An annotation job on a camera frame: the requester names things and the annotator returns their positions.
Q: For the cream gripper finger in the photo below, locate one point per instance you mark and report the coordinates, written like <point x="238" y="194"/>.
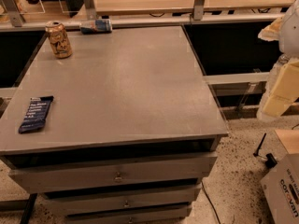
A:
<point x="286" y="88"/>
<point x="275" y="106"/>

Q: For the orange soda can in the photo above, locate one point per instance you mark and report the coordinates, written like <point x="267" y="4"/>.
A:
<point x="58" y="39"/>

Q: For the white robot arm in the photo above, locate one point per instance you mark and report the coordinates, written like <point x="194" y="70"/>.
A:
<point x="285" y="30"/>

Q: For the blue red energy drink can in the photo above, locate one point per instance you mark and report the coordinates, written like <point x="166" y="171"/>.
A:
<point x="96" y="26"/>

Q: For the brown cardboard box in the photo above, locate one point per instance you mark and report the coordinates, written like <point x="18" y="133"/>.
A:
<point x="289" y="139"/>

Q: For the black tool on floor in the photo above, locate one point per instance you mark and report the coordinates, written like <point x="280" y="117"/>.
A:
<point x="268" y="159"/>

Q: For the white corovan cardboard box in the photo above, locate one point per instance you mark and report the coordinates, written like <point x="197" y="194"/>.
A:
<point x="281" y="190"/>

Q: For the grey drawer cabinet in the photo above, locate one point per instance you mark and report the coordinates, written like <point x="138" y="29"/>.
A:
<point x="130" y="134"/>

